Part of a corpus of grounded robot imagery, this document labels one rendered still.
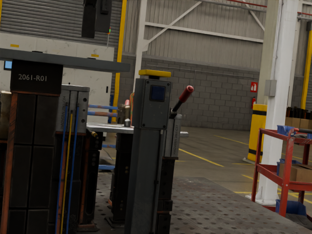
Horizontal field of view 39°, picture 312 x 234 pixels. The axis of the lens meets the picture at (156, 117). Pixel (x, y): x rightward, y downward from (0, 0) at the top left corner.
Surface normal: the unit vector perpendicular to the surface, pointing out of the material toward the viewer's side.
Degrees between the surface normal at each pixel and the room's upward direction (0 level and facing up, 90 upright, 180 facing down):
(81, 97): 90
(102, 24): 90
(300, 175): 90
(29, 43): 90
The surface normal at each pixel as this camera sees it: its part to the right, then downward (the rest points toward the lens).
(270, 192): 0.32, 0.08
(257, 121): -0.93, -0.07
